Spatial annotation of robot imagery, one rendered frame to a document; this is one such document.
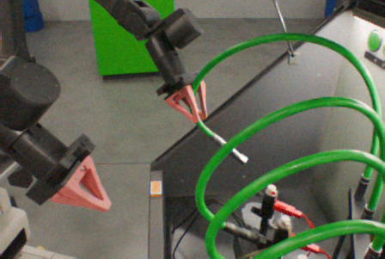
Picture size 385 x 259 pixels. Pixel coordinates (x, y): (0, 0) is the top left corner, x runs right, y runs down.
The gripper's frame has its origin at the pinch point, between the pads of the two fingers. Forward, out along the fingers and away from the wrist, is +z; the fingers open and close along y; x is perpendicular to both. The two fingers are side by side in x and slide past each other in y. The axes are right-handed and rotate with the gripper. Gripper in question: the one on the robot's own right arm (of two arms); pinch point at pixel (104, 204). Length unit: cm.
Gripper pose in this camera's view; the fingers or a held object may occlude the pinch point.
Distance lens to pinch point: 47.6
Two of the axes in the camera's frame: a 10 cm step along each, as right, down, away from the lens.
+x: 1.6, -4.9, 8.6
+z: 6.9, 6.8, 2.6
